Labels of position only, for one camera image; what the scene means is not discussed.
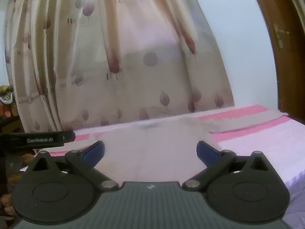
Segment brass door handle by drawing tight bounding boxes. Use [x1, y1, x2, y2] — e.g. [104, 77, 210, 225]
[274, 24, 290, 49]

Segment beige leaf print curtain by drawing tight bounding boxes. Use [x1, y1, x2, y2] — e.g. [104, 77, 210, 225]
[4, 0, 234, 132]

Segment brown wooden door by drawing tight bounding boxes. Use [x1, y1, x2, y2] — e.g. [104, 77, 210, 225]
[257, 0, 304, 123]

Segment beige knit sweater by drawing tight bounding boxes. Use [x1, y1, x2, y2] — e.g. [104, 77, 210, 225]
[95, 111, 283, 184]

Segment pink checkered bed sheet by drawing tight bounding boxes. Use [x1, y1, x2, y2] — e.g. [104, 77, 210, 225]
[33, 104, 305, 220]

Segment cluttered side shelf items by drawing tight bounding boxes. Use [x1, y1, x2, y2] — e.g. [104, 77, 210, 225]
[1, 85, 23, 133]

